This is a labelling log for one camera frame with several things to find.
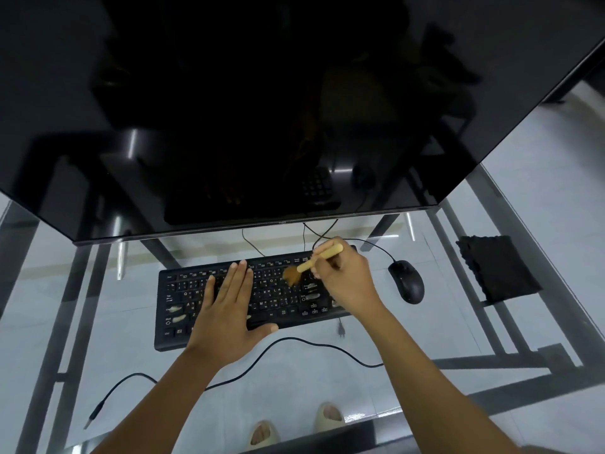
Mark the person's left hand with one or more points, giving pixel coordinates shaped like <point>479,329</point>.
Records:
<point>224,321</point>

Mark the person's right hand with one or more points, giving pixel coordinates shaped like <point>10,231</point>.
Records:
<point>352,283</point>

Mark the person's right fingers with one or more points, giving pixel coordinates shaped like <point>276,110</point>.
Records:
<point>331,269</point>

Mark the person's left middle finger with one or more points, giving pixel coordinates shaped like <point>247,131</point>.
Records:
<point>238,281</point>

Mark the person's left little finger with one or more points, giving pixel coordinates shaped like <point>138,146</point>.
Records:
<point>210,292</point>

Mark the person's left thumb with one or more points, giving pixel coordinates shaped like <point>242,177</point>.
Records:
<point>262,331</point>

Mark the black computer keyboard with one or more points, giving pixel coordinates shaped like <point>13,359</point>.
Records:
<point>184,297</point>

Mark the person's left forearm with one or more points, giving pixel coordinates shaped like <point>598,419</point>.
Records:
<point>165,406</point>

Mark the person's right forearm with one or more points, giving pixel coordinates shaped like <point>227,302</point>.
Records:
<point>425,387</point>

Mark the black power plug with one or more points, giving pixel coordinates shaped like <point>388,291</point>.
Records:
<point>341,328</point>

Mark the black computer mouse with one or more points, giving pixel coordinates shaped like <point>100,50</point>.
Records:
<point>407,282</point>

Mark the beige slipper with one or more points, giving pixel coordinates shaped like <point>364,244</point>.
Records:
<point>263,434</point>
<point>329,416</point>

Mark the large black monitor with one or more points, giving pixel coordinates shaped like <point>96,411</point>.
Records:
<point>264,113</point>

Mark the black folded cloth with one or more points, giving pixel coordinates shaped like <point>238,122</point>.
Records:
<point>501,269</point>

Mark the dark metal table frame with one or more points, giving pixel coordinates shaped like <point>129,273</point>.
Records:
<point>496,361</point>

